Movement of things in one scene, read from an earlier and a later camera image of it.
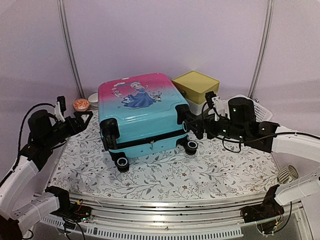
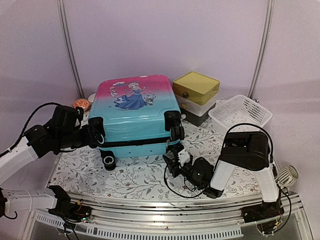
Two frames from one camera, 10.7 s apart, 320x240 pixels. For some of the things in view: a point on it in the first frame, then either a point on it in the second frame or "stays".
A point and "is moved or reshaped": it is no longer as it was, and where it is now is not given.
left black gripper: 80,125 → 90,138
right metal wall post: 263,53 stays
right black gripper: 209,122 → 171,165
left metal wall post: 71,48 stays
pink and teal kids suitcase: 141,113 is moved or reshaped
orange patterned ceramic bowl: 81,104 stays
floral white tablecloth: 86,169 stays
